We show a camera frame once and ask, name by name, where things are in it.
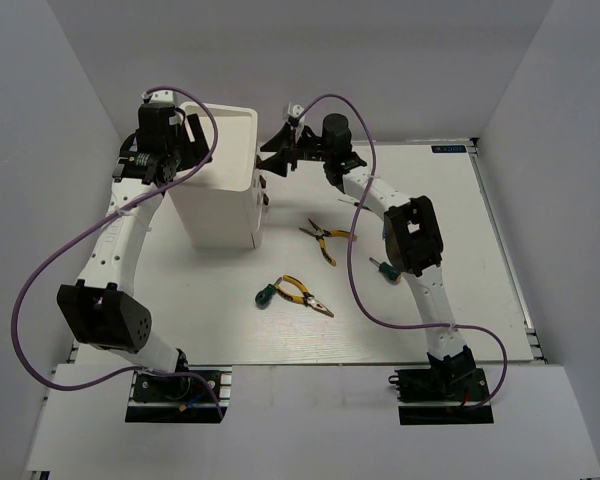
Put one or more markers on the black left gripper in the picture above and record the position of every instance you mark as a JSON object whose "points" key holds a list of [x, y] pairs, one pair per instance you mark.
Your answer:
{"points": [[195, 151]]}

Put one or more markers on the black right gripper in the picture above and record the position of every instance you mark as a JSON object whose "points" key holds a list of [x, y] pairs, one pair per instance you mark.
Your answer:
{"points": [[284, 139]]}

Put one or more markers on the black green precision screwdriver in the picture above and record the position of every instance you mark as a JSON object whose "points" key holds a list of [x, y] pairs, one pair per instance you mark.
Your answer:
{"points": [[354, 203]]}

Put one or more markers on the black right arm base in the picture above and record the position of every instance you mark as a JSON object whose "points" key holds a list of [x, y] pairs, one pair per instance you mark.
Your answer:
{"points": [[422, 402]]}

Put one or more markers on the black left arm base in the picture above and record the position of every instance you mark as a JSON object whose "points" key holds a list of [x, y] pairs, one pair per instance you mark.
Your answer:
{"points": [[186, 400]]}

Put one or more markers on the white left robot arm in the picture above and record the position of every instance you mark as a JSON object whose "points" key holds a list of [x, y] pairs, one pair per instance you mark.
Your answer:
{"points": [[100, 307]]}

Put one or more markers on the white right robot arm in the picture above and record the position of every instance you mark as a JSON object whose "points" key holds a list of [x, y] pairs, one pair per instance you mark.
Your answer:
{"points": [[413, 241]]}

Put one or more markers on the white drawer cabinet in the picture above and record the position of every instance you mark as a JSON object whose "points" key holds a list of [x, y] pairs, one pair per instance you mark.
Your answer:
{"points": [[221, 205]]}

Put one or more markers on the yellow needle-nose pliers upper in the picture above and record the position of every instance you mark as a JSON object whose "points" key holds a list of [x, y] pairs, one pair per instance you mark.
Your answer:
{"points": [[321, 235]]}

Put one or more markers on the yellow needle-nose pliers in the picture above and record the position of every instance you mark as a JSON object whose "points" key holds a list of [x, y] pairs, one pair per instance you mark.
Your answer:
{"points": [[321, 235], [304, 297]]}

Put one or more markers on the yellow needle-nose pliers lower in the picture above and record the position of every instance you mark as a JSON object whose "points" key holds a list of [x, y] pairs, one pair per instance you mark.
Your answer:
{"points": [[304, 297]]}

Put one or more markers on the blue table label right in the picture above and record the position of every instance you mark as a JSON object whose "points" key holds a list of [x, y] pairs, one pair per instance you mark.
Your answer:
{"points": [[448, 149]]}

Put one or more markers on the stubby green orange screwdriver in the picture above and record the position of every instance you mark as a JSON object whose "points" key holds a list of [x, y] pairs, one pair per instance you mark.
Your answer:
{"points": [[390, 273]]}

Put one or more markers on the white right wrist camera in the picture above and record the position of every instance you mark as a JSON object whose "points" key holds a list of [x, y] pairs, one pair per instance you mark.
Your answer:
{"points": [[293, 114]]}

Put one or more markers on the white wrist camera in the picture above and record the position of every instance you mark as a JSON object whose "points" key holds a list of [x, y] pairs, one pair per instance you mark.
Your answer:
{"points": [[159, 96], [293, 114]]}

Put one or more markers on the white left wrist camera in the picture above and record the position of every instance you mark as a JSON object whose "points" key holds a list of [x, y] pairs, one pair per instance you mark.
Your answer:
{"points": [[159, 96]]}

